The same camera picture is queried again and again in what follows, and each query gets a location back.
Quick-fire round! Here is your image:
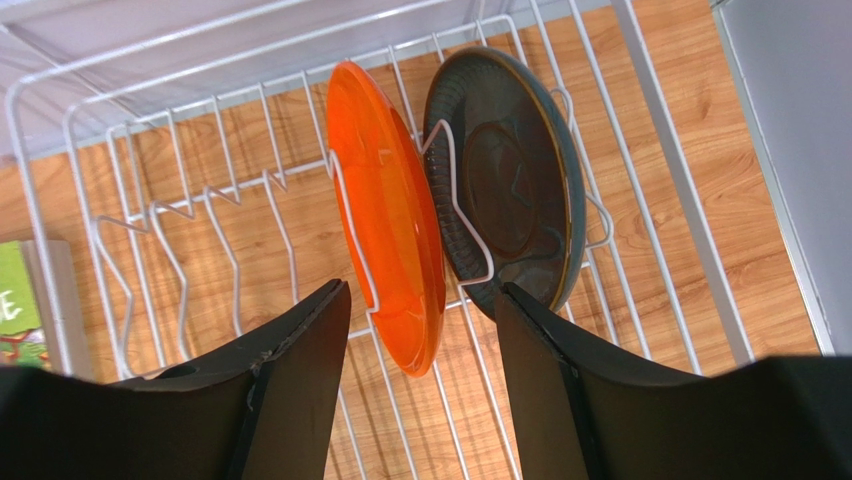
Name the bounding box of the white wire dish rack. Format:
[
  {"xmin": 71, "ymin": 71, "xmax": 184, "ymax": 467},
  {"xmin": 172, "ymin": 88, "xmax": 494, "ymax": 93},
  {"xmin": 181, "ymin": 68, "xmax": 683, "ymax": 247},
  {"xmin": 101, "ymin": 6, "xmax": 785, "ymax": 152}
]
[{"xmin": 32, "ymin": 2, "xmax": 736, "ymax": 479}]

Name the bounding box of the dark brown plate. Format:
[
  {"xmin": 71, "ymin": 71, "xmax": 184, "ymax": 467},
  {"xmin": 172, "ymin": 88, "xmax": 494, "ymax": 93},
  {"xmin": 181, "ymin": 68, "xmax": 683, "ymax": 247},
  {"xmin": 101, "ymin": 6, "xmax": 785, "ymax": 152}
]
[{"xmin": 423, "ymin": 46, "xmax": 587, "ymax": 317}]

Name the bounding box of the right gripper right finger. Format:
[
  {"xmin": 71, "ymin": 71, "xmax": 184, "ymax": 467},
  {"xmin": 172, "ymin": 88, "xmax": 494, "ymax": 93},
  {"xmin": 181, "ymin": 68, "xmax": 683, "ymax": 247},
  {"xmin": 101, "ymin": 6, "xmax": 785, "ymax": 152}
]
[{"xmin": 496, "ymin": 283, "xmax": 851, "ymax": 479}]

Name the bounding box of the green treehouse book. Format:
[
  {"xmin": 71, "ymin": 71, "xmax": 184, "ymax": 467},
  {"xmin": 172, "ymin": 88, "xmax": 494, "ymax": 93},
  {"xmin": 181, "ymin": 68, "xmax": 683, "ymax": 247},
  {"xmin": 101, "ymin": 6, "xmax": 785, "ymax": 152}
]
[{"xmin": 1, "ymin": 240, "xmax": 81, "ymax": 373}]

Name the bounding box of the orange plate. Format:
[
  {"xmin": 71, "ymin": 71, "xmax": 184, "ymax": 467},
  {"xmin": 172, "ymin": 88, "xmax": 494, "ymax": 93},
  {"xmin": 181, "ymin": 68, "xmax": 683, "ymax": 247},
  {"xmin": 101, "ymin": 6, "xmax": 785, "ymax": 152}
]
[{"xmin": 326, "ymin": 61, "xmax": 446, "ymax": 377}]

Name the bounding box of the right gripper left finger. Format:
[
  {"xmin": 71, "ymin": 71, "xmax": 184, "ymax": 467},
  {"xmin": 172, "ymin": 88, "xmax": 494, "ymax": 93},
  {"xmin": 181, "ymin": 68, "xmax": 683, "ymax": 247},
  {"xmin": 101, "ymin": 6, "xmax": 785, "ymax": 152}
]
[{"xmin": 1, "ymin": 279, "xmax": 352, "ymax": 479}]

